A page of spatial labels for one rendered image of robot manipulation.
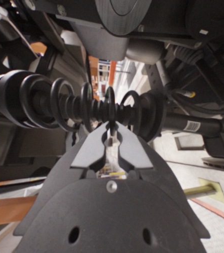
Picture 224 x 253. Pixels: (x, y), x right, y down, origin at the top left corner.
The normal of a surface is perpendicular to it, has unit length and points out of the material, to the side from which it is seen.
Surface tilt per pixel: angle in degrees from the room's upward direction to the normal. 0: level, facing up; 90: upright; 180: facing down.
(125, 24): 90
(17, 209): 90
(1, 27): 131
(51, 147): 90
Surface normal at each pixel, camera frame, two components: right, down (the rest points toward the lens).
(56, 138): 0.15, -0.31
